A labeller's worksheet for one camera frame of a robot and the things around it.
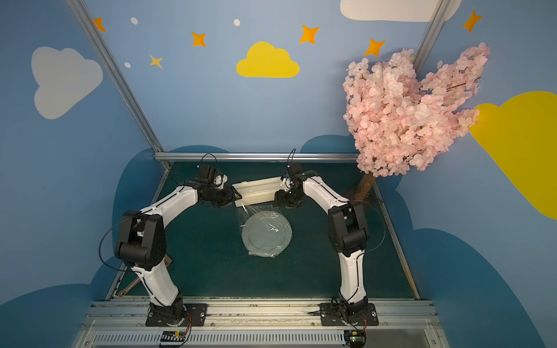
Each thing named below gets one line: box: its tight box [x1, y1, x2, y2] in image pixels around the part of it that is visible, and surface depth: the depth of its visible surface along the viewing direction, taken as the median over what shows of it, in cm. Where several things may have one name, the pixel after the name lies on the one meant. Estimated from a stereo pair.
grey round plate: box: [241, 210, 294, 259], surface depth 96 cm
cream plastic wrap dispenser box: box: [232, 176, 284, 208], surface depth 106 cm
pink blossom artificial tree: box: [343, 42, 490, 200], surface depth 66 cm
